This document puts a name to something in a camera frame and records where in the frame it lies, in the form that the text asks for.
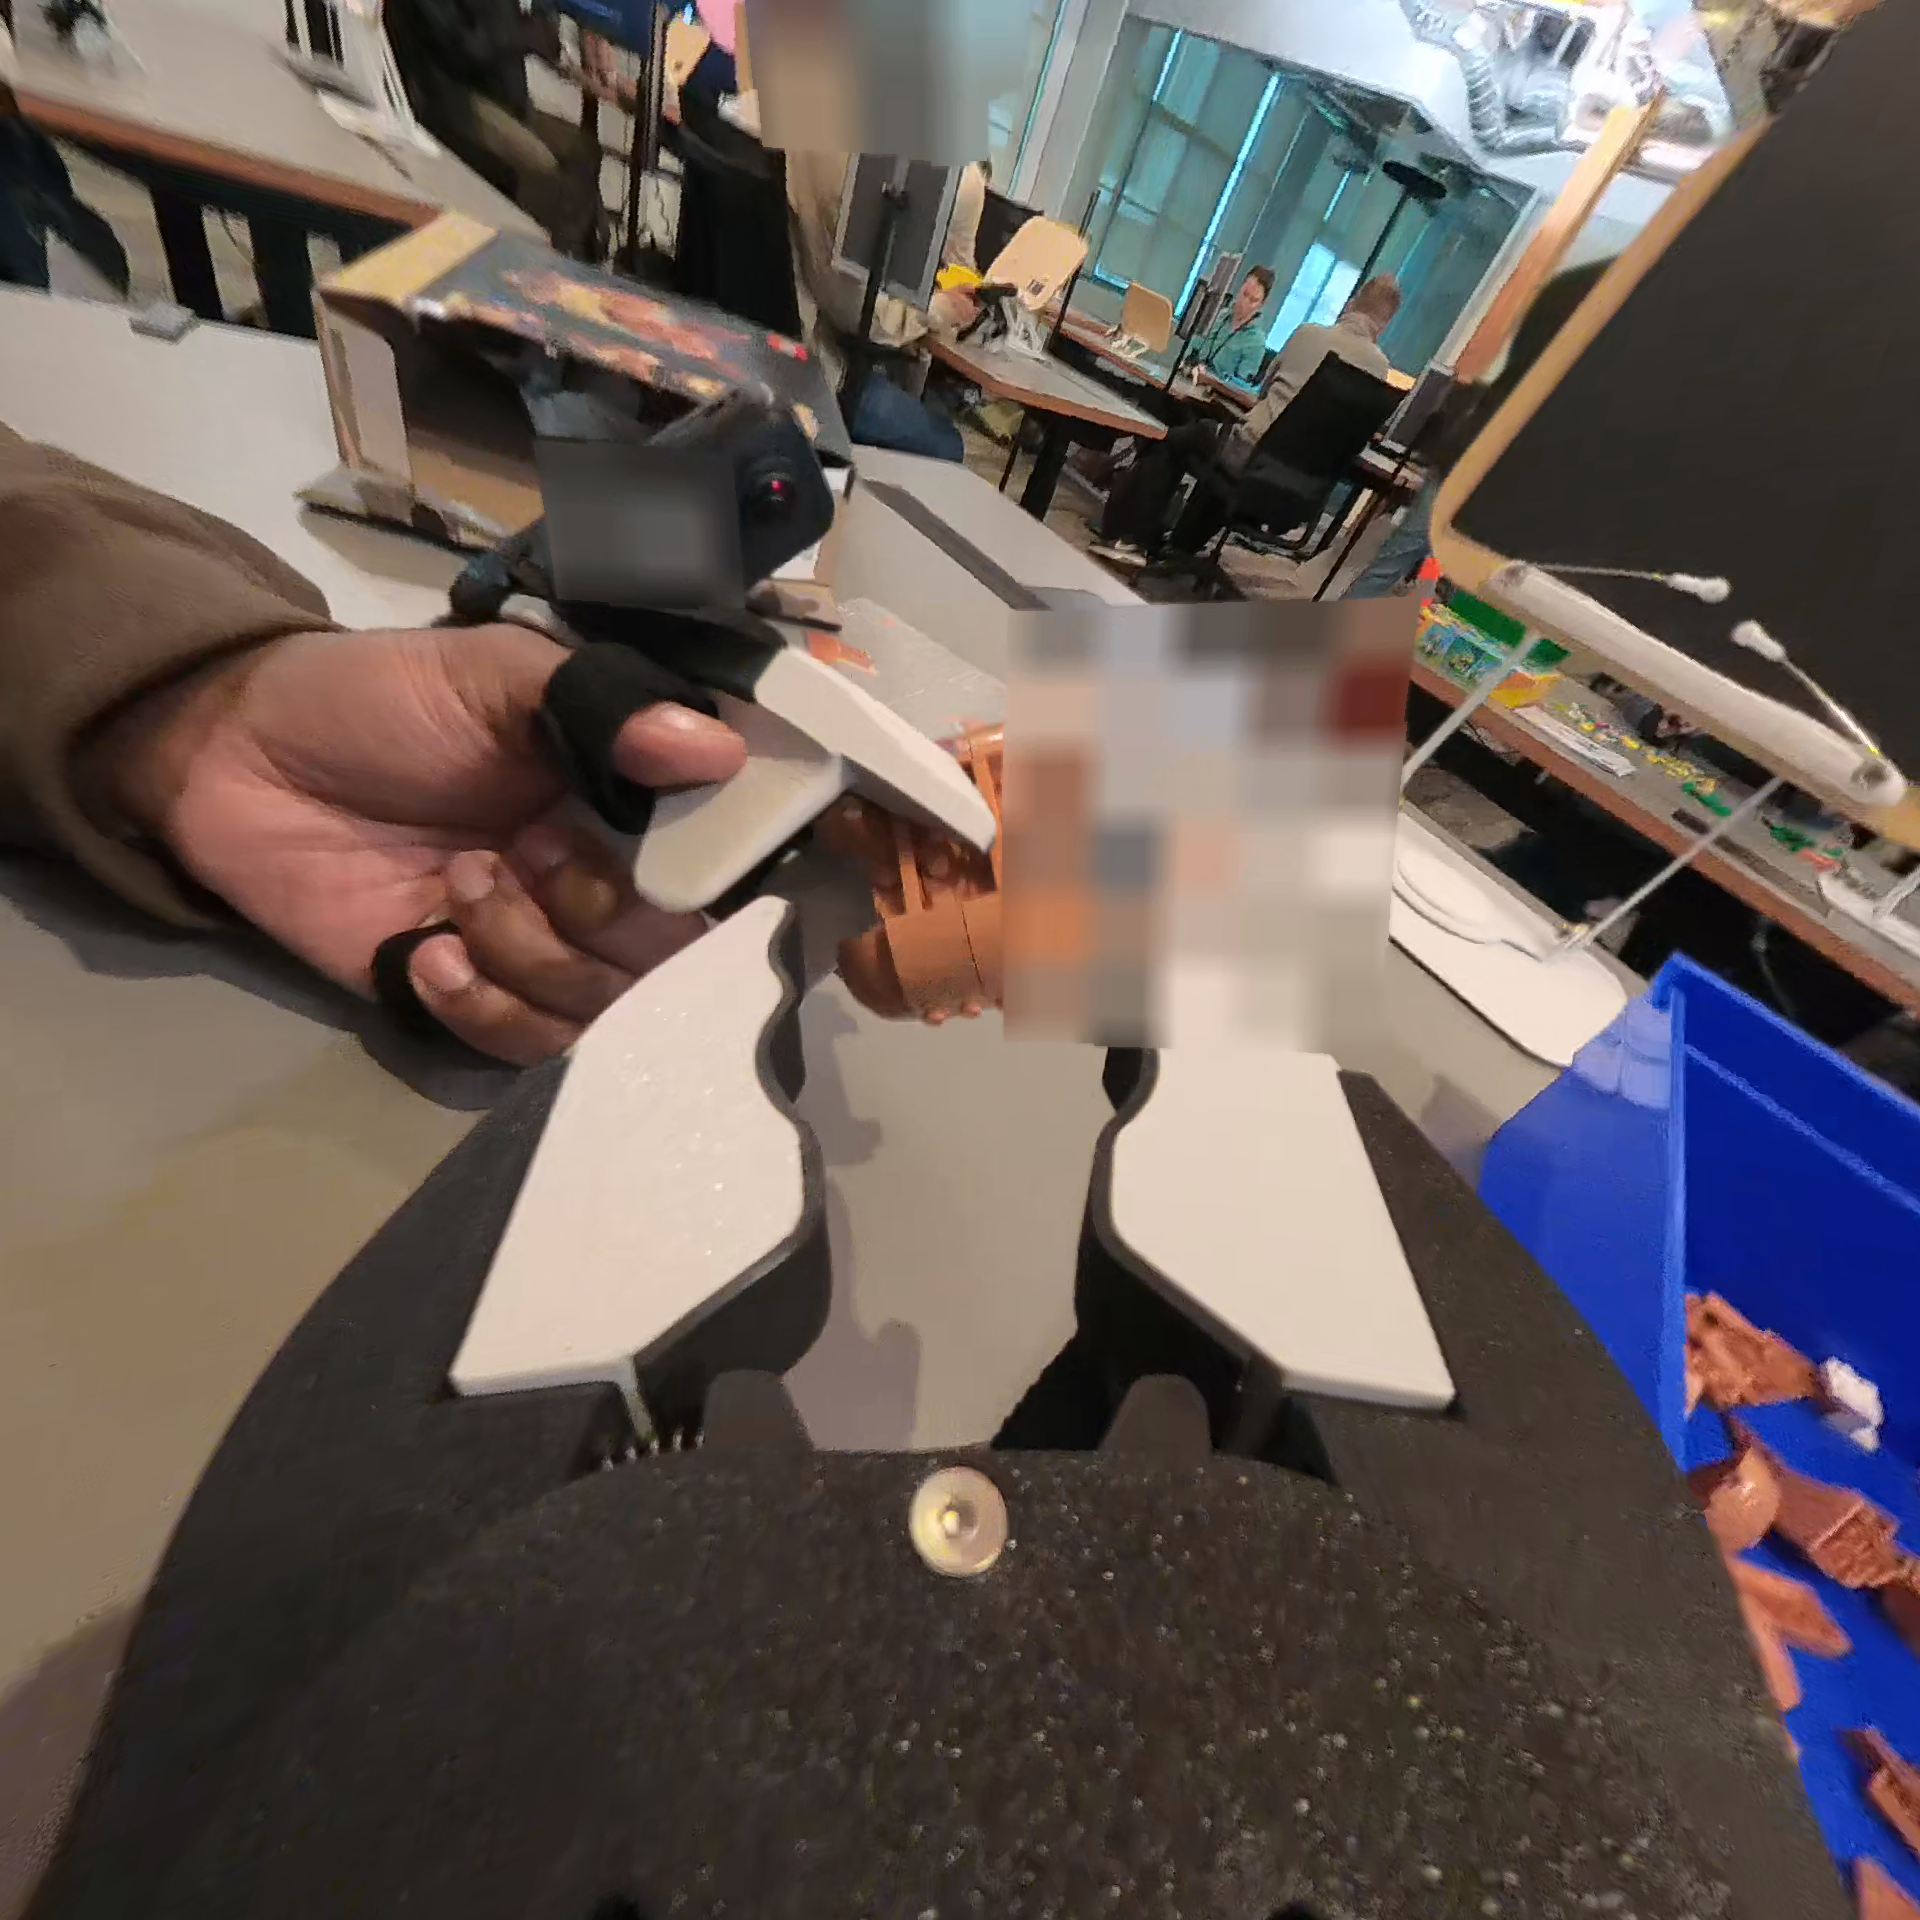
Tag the dark office desk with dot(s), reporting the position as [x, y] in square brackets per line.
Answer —
[1037, 376]
[210, 136]

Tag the brown lego assembly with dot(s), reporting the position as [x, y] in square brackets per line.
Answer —
[924, 901]

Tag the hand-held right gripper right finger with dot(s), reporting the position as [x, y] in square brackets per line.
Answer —
[1276, 1230]

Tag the printed lego set box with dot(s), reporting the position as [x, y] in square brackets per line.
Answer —
[570, 346]

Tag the pile of brown lego pieces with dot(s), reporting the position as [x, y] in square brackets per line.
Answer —
[1817, 1530]

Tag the black board with wooden rim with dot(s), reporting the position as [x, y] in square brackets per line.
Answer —
[1740, 360]

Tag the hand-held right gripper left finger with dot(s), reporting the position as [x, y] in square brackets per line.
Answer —
[646, 1186]

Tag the large blue plastic bin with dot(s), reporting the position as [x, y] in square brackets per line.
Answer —
[1681, 1200]

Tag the person's left hand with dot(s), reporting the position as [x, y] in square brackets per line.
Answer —
[360, 811]

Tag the person's left forearm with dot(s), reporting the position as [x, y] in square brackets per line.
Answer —
[120, 660]

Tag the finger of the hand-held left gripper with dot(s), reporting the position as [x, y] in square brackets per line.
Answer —
[871, 750]
[736, 834]

